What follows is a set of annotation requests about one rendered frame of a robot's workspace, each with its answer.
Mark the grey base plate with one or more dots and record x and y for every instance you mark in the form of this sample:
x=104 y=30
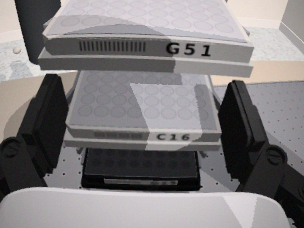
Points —
x=281 y=108

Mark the white microplate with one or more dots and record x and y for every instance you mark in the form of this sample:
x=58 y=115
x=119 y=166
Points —
x=134 y=110
x=171 y=36

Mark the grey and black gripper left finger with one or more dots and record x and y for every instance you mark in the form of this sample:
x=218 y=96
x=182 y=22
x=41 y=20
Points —
x=36 y=148

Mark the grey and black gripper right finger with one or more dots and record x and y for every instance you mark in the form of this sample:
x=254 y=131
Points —
x=260 y=168

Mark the black microplate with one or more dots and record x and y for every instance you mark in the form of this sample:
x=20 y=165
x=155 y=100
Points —
x=141 y=170

